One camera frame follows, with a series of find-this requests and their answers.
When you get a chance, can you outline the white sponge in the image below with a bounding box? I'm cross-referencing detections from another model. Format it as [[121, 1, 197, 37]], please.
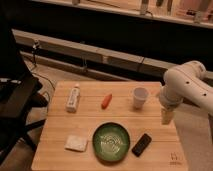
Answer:
[[65, 135, 88, 152]]

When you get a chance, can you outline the white tube bottle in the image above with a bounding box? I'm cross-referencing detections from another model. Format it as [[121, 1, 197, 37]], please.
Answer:
[[66, 84, 80, 113]]

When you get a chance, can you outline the green plate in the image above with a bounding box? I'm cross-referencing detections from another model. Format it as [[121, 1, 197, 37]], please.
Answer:
[[92, 122, 130, 163]]

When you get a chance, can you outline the black chair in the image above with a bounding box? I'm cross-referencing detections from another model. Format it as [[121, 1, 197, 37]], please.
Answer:
[[0, 11, 48, 165]]

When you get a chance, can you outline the black phone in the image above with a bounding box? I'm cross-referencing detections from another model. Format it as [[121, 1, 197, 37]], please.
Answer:
[[132, 133, 152, 157]]

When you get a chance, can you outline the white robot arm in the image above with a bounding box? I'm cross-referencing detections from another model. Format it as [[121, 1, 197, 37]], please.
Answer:
[[158, 61, 213, 125]]

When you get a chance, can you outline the black floor cable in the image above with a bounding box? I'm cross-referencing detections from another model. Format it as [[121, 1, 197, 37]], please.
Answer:
[[22, 54, 56, 101]]

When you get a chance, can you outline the orange eraser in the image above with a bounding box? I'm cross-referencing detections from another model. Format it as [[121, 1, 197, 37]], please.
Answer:
[[101, 94, 112, 109]]

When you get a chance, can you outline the wooden table board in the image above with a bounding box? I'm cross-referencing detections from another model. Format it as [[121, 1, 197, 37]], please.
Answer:
[[32, 81, 188, 171]]

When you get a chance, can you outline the white paper cup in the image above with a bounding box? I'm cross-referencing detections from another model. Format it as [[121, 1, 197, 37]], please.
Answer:
[[133, 87, 149, 109]]

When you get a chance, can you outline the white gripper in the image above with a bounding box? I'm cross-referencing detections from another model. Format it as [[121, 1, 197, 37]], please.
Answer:
[[158, 87, 182, 125]]

